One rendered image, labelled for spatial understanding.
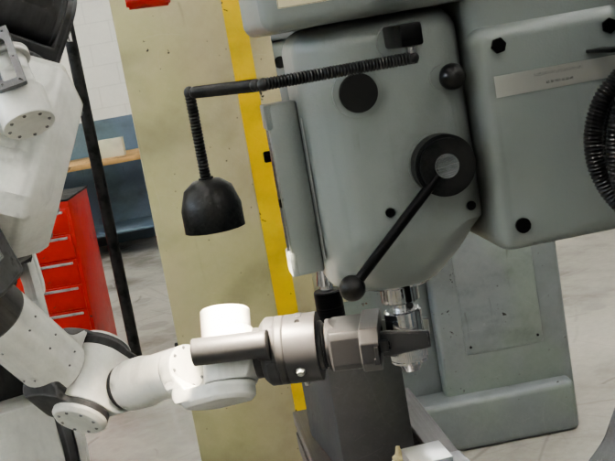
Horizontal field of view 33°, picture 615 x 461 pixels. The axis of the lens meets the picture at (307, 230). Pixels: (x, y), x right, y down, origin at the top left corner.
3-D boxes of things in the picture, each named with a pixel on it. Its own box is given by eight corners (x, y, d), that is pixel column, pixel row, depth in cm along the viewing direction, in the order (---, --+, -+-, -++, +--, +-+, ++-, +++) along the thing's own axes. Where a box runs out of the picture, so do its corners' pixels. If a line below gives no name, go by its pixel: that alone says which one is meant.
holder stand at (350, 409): (345, 479, 166) (324, 359, 162) (310, 434, 187) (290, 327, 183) (416, 460, 168) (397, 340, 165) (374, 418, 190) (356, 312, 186)
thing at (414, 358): (387, 359, 135) (380, 316, 134) (421, 351, 136) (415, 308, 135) (398, 369, 131) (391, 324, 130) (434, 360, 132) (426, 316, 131)
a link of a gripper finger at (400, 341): (431, 349, 131) (382, 355, 131) (427, 325, 130) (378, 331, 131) (431, 353, 129) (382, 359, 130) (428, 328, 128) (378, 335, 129)
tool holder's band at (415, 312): (380, 316, 134) (379, 308, 134) (415, 308, 135) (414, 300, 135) (391, 324, 130) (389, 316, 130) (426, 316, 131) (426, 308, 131)
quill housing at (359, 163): (340, 310, 120) (292, 29, 115) (314, 275, 141) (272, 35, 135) (500, 277, 123) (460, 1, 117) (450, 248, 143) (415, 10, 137)
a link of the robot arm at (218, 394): (266, 397, 134) (198, 414, 143) (261, 328, 137) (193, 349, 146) (229, 395, 130) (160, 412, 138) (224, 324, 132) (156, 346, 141)
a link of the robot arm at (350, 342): (373, 316, 126) (276, 328, 128) (385, 392, 128) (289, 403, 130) (377, 290, 139) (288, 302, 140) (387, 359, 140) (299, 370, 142)
